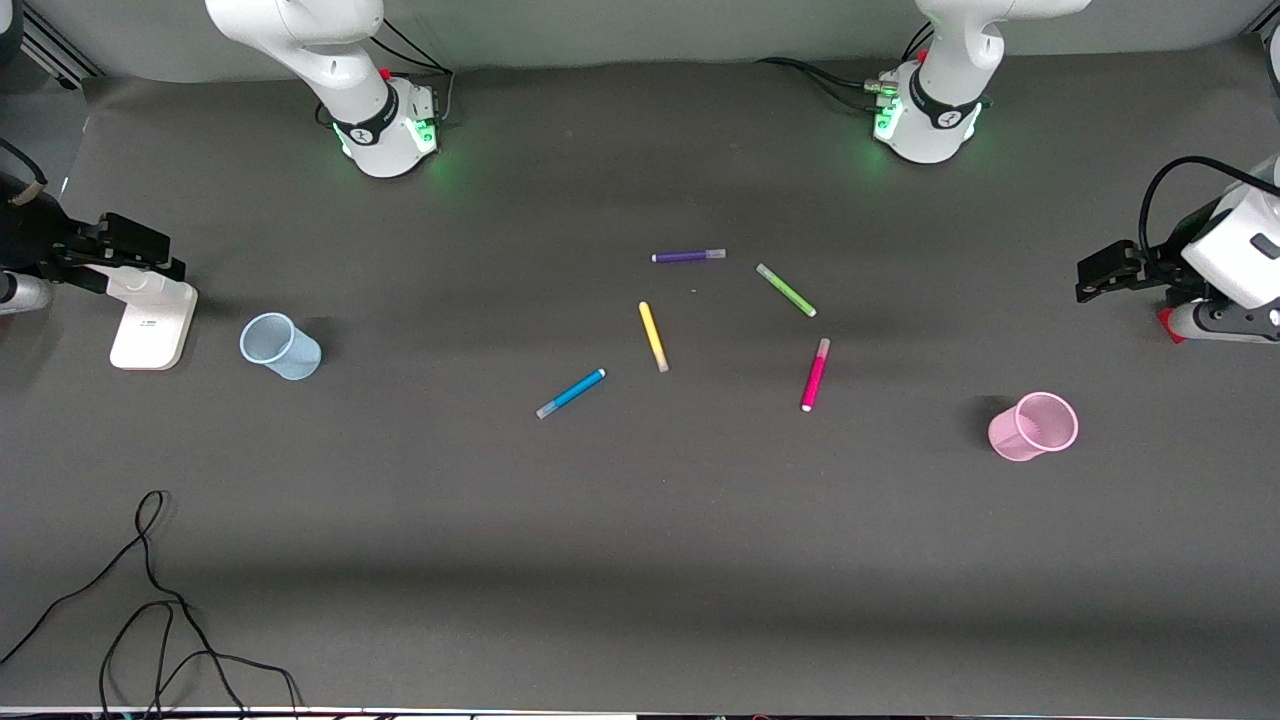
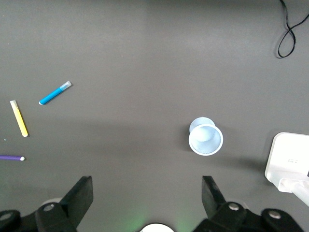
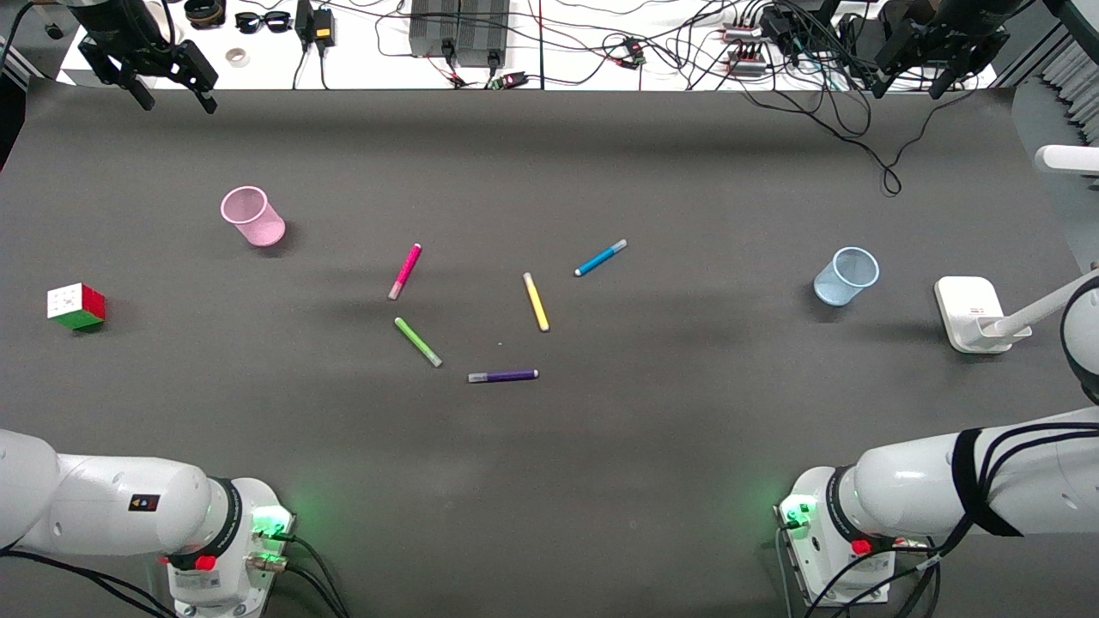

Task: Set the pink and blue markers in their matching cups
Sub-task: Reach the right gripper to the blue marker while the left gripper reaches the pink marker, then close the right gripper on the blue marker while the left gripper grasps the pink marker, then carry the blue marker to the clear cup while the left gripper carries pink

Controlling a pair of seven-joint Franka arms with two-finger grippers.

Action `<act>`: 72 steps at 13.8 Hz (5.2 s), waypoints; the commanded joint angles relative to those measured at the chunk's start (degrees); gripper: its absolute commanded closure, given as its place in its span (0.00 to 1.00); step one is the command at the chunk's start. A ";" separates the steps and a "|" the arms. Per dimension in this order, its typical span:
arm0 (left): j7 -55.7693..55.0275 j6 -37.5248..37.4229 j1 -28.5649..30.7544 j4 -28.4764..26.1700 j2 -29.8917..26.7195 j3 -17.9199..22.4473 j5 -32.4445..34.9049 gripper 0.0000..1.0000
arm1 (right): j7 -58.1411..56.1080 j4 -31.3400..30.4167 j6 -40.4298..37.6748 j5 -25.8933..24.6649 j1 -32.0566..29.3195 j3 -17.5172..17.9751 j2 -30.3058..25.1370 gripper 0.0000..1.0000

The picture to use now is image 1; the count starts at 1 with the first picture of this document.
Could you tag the aluminium frame rail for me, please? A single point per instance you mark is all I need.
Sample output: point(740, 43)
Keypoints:
point(60, 55)

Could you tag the yellow marker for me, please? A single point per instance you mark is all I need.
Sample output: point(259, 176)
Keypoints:
point(653, 337)

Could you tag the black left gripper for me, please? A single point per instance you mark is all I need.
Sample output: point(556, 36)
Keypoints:
point(1157, 267)

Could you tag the pink mesh cup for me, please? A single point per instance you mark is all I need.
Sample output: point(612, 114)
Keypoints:
point(1032, 428)

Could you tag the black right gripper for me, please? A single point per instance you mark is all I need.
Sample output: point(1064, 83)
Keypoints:
point(30, 243)

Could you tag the purple marker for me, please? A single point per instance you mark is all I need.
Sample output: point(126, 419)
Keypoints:
point(685, 256)

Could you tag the colourful puzzle cube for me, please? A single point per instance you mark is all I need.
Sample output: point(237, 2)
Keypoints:
point(1170, 325)

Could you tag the white stand with pole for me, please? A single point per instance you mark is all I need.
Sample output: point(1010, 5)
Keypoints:
point(150, 325)

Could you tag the pink marker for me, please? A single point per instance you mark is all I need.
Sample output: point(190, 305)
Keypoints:
point(815, 378)

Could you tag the green marker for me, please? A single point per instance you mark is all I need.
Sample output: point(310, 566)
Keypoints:
point(786, 290)

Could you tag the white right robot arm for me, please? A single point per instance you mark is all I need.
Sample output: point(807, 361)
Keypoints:
point(300, 40)

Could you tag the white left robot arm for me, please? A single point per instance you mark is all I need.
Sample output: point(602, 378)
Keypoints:
point(950, 60)

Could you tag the light blue plastic cup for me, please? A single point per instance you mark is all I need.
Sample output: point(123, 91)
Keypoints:
point(282, 348)

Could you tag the blue marker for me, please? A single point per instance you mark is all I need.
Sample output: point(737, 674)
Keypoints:
point(572, 393)

